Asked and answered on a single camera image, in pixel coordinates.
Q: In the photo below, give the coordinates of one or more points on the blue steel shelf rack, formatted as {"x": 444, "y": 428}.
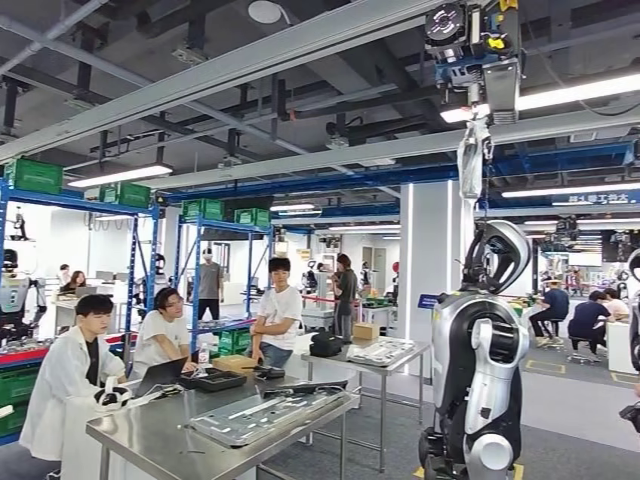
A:
{"x": 75, "y": 201}
{"x": 225, "y": 226}

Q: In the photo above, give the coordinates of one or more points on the person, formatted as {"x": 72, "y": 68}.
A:
{"x": 587, "y": 321}
{"x": 75, "y": 281}
{"x": 555, "y": 305}
{"x": 617, "y": 308}
{"x": 210, "y": 285}
{"x": 280, "y": 311}
{"x": 346, "y": 291}
{"x": 63, "y": 273}
{"x": 160, "y": 338}
{"x": 65, "y": 384}

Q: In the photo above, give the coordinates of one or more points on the small blue sign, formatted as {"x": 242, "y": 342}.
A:
{"x": 429, "y": 301}

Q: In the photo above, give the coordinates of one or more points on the stainless steel table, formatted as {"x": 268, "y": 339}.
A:
{"x": 324, "y": 364}
{"x": 150, "y": 437}

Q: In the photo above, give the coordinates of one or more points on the overhead hoist trolley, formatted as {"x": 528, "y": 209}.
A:
{"x": 470, "y": 40}

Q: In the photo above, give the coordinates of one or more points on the small black device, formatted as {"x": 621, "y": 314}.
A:
{"x": 270, "y": 373}

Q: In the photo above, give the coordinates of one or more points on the plastic wrapped hoist sling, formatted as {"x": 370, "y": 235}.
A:
{"x": 470, "y": 166}

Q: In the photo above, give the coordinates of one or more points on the black plastic tray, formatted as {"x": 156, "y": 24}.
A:
{"x": 215, "y": 382}

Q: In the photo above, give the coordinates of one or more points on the blue hanging banner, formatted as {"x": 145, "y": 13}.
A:
{"x": 600, "y": 197}

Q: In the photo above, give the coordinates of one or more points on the round white ceiling fixture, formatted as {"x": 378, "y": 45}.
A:
{"x": 265, "y": 11}

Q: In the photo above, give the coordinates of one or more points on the flat brown cardboard box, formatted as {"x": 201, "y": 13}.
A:
{"x": 232, "y": 364}

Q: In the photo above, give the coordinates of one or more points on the grey metal panel part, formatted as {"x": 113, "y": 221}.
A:
{"x": 250, "y": 420}
{"x": 380, "y": 353}

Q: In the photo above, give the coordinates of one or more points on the white VR headset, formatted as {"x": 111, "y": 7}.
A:
{"x": 112, "y": 397}

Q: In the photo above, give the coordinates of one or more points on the black bag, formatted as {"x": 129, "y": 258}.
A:
{"x": 324, "y": 344}

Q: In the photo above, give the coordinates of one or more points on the long ceiling light bar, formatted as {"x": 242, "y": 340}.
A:
{"x": 292, "y": 207}
{"x": 120, "y": 175}
{"x": 575, "y": 191}
{"x": 575, "y": 93}

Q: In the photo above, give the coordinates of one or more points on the silver humanoid robot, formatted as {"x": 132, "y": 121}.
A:
{"x": 158, "y": 278}
{"x": 475, "y": 371}
{"x": 635, "y": 331}
{"x": 310, "y": 278}
{"x": 15, "y": 298}

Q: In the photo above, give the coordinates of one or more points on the green plastic crate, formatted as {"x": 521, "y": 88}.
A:
{"x": 235, "y": 342}
{"x": 202, "y": 210}
{"x": 127, "y": 196}
{"x": 35, "y": 177}
{"x": 252, "y": 218}
{"x": 17, "y": 387}
{"x": 12, "y": 420}

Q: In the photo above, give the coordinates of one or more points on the long black trim part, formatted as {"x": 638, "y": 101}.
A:
{"x": 310, "y": 386}

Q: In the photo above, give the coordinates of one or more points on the dark laptop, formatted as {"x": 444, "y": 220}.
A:
{"x": 160, "y": 378}

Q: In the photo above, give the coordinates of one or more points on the clear water bottle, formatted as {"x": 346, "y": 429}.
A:
{"x": 204, "y": 358}

